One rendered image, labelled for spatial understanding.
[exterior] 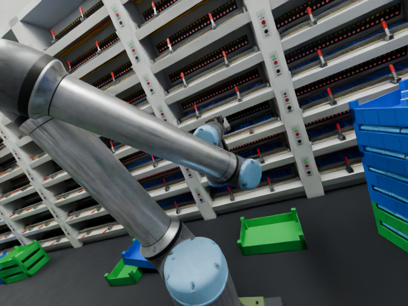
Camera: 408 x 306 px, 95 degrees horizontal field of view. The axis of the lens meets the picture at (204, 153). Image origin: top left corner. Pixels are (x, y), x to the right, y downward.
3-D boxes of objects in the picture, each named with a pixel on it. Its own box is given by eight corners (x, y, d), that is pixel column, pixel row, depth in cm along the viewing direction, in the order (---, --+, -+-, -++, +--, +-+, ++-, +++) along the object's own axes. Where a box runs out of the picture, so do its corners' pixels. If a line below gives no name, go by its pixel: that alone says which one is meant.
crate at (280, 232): (299, 220, 100) (294, 207, 99) (308, 249, 82) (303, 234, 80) (244, 227, 111) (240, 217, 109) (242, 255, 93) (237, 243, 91)
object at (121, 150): (167, 139, 124) (156, 121, 117) (101, 165, 143) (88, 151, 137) (175, 125, 141) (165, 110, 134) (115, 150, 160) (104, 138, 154)
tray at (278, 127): (286, 130, 106) (282, 116, 101) (192, 161, 125) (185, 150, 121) (278, 116, 122) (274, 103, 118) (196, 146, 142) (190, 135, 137)
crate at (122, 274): (136, 283, 104) (130, 272, 102) (110, 286, 110) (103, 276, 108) (160, 243, 131) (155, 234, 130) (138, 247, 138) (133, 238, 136)
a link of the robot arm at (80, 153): (183, 302, 55) (-81, 64, 30) (164, 268, 70) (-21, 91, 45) (217, 259, 61) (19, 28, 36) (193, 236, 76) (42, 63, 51)
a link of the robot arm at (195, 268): (203, 366, 39) (174, 302, 35) (173, 305, 54) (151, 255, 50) (254, 311, 46) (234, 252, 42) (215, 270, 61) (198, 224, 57)
